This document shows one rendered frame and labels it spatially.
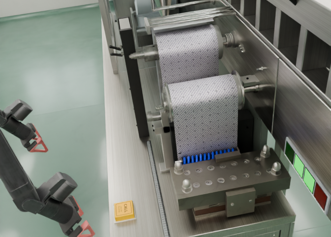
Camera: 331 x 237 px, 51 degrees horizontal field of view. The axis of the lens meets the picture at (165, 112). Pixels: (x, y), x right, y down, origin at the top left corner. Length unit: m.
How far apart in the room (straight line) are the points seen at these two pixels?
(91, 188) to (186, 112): 1.69
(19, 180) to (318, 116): 0.77
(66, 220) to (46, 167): 2.04
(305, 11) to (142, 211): 0.88
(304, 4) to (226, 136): 0.59
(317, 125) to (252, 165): 0.41
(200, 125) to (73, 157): 1.98
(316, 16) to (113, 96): 1.37
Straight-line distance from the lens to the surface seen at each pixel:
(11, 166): 0.94
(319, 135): 0.98
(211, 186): 1.24
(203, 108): 1.23
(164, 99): 1.23
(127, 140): 1.68
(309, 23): 0.95
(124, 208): 1.36
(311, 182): 1.07
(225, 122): 1.30
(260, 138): 1.43
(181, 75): 1.42
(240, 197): 1.25
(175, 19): 1.43
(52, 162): 3.15
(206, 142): 1.33
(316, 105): 0.96
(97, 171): 2.92
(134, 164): 1.55
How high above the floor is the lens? 1.94
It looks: 35 degrees down
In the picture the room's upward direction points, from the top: 7 degrees counter-clockwise
